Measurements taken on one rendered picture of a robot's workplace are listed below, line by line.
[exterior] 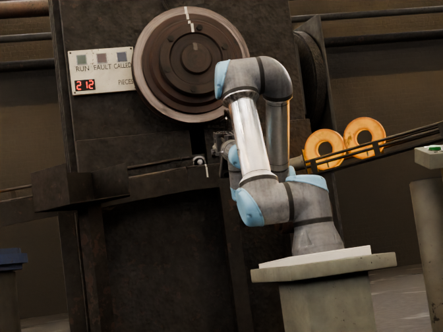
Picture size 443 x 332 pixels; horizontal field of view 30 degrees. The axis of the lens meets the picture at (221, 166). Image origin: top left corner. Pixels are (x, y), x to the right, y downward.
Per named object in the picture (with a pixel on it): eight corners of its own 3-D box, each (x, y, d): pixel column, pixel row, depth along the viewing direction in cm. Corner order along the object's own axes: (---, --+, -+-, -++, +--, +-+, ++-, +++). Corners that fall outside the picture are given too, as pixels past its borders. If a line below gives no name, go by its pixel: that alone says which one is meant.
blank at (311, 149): (302, 136, 322) (300, 135, 319) (340, 124, 317) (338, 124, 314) (312, 174, 320) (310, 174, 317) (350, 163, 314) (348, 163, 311)
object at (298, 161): (289, 175, 325) (285, 160, 326) (310, 168, 322) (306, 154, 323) (284, 174, 320) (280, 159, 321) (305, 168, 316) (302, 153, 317)
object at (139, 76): (138, 131, 323) (124, 15, 329) (254, 120, 333) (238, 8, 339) (140, 128, 317) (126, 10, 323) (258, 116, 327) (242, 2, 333)
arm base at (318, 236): (351, 248, 234) (345, 213, 235) (301, 255, 231) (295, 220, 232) (334, 251, 249) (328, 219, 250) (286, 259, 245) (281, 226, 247)
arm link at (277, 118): (290, 46, 260) (289, 176, 286) (256, 50, 259) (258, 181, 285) (300, 61, 251) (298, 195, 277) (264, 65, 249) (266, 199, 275)
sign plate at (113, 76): (72, 96, 329) (67, 52, 331) (137, 90, 335) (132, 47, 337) (72, 95, 327) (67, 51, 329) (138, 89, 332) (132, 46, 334)
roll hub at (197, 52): (163, 99, 317) (154, 29, 320) (233, 93, 323) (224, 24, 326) (165, 96, 311) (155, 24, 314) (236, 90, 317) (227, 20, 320)
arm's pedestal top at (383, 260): (397, 266, 229) (395, 251, 229) (291, 281, 219) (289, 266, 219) (347, 269, 259) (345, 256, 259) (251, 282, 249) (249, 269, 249)
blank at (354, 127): (341, 124, 317) (338, 124, 313) (380, 112, 311) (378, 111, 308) (351, 163, 314) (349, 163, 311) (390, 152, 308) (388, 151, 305)
